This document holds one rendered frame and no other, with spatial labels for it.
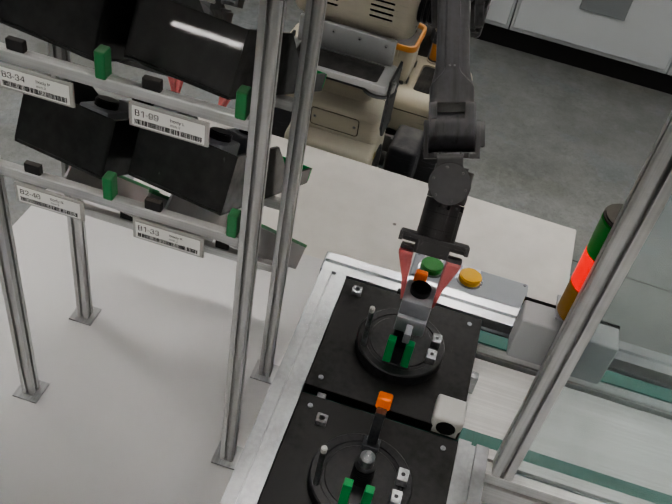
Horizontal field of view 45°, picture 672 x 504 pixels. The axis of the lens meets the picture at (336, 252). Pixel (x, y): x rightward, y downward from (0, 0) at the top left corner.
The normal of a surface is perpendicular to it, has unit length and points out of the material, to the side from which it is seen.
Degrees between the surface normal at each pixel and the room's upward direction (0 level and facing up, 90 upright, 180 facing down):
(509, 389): 0
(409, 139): 0
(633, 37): 90
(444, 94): 41
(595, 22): 90
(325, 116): 98
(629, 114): 0
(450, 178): 54
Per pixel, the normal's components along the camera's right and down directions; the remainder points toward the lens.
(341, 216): 0.15, -0.72
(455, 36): -0.15, -0.15
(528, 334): -0.27, 0.63
